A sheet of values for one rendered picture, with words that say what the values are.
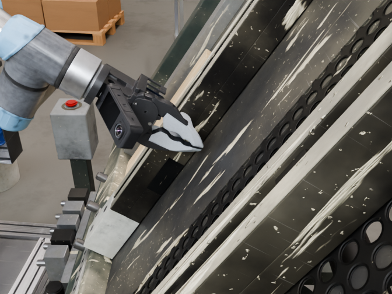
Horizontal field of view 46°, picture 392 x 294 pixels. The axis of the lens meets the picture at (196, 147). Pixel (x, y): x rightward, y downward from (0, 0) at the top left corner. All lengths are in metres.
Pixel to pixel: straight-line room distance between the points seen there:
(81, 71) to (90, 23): 4.17
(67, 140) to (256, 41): 0.97
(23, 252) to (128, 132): 1.50
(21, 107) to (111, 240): 0.36
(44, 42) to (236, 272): 0.48
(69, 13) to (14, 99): 4.18
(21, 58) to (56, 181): 2.15
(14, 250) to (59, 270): 0.88
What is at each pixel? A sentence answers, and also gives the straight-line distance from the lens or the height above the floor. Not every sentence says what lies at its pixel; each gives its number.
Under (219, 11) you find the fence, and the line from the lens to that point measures 1.17.
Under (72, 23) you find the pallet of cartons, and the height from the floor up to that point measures 0.22.
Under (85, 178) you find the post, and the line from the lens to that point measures 1.71.
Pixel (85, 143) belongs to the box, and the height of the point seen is 0.82.
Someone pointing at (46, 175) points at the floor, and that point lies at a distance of 2.94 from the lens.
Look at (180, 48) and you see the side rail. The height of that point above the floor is 1.13.
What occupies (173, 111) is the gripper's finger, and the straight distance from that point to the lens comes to 0.75.
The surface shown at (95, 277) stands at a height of 0.89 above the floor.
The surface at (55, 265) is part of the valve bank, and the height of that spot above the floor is 0.74.
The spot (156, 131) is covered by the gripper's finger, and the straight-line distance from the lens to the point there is 0.77.
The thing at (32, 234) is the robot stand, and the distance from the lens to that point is 2.18.
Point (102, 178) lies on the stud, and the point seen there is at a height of 0.87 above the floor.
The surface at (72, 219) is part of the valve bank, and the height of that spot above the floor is 0.76.
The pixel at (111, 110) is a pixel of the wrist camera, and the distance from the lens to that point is 0.73.
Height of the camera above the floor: 1.63
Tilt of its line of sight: 32 degrees down
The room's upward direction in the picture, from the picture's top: straight up
